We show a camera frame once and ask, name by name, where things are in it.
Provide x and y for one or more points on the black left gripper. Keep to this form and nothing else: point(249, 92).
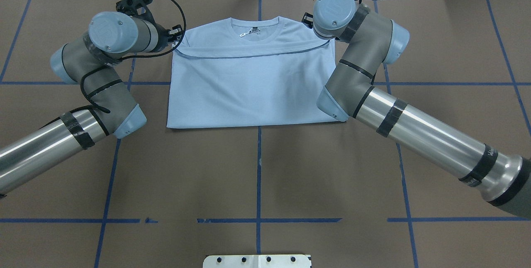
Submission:
point(176, 33)

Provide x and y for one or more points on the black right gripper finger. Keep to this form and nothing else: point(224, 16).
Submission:
point(308, 20)

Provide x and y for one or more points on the light blue t-shirt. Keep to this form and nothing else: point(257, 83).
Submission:
point(219, 79)

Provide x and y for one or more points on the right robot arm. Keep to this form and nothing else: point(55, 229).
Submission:
point(502, 180)

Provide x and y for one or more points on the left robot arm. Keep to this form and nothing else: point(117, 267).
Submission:
point(89, 62)

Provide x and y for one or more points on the white hang tag fastener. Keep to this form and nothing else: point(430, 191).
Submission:
point(253, 31)

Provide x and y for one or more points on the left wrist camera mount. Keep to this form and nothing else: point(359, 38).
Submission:
point(136, 9)

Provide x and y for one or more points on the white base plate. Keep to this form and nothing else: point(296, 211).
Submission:
point(258, 261)

